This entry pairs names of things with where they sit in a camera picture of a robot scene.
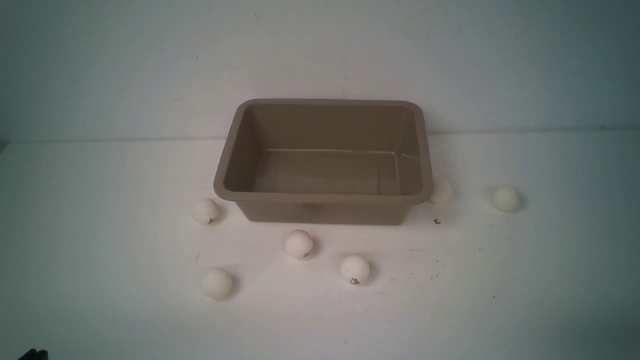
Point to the tan plastic bin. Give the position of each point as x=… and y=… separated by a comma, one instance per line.
x=326, y=161

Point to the white ping-pong ball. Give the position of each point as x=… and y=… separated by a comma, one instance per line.
x=355, y=269
x=506, y=199
x=442, y=192
x=205, y=211
x=216, y=283
x=299, y=244

